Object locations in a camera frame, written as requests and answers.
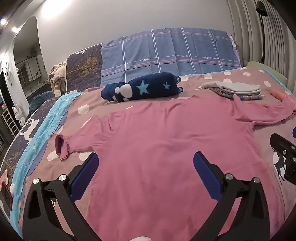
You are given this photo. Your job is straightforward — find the grey pleated curtain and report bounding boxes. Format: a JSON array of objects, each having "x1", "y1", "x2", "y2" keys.
[{"x1": 228, "y1": 0, "x2": 296, "y2": 80}]

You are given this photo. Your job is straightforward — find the navy star plush blanket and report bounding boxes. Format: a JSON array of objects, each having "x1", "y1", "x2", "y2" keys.
[{"x1": 101, "y1": 72, "x2": 184, "y2": 102}]

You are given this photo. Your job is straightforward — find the pink long-sleeve shirt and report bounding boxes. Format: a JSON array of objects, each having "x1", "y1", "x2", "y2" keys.
[{"x1": 55, "y1": 94, "x2": 296, "y2": 241}]

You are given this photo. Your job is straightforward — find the arched wall mirror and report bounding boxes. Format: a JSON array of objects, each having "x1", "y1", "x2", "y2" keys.
[{"x1": 13, "y1": 16, "x2": 50, "y2": 93}]

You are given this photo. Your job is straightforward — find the red pink book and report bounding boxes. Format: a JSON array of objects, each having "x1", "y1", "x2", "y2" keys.
[{"x1": 0, "y1": 170, "x2": 12, "y2": 210}]

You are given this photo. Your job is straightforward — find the white folded garment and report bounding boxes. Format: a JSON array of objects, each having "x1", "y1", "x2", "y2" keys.
[{"x1": 200, "y1": 81, "x2": 261, "y2": 92}]

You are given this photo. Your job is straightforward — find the blue plaid sheet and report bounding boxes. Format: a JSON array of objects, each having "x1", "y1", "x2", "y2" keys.
[{"x1": 101, "y1": 27, "x2": 242, "y2": 82}]

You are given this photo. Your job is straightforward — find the dark deer print quilt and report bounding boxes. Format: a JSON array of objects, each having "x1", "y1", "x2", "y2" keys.
[{"x1": 0, "y1": 97, "x2": 61, "y2": 210}]

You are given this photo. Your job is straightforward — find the black floor lamp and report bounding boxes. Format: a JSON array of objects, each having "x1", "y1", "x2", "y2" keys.
[{"x1": 255, "y1": 1, "x2": 269, "y2": 64}]

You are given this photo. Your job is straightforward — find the pink polka dot bedspread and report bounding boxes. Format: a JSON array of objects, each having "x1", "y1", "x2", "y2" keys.
[{"x1": 18, "y1": 68, "x2": 296, "y2": 241}]

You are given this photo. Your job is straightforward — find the patterned folded garment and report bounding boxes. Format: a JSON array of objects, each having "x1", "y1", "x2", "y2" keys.
[{"x1": 208, "y1": 88, "x2": 262, "y2": 101}]

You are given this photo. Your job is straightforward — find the orange pink cloth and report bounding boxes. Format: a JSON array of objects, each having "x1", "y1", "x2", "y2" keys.
[{"x1": 270, "y1": 90, "x2": 290, "y2": 101}]

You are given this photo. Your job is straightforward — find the light blue sheet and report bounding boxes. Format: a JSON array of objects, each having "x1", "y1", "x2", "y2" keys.
[{"x1": 10, "y1": 92, "x2": 83, "y2": 230}]

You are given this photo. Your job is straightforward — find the black shelf rack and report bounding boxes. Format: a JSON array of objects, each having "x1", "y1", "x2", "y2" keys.
[{"x1": 0, "y1": 69, "x2": 20, "y2": 154}]

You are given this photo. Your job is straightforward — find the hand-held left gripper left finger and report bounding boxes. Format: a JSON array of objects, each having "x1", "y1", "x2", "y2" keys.
[{"x1": 22, "y1": 152, "x2": 102, "y2": 241}]

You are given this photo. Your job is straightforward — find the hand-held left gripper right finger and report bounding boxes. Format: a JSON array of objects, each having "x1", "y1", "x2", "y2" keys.
[{"x1": 192, "y1": 152, "x2": 271, "y2": 241}]

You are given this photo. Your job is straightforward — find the beige clothes pile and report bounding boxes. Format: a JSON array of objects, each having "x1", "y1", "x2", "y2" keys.
[{"x1": 48, "y1": 62, "x2": 67, "y2": 97}]

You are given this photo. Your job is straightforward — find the white cat figurine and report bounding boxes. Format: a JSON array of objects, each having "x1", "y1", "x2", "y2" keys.
[{"x1": 12, "y1": 104, "x2": 26, "y2": 127}]

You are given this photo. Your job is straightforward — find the dark blue knitted blanket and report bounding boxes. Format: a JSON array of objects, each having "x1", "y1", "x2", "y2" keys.
[{"x1": 28, "y1": 91, "x2": 56, "y2": 115}]

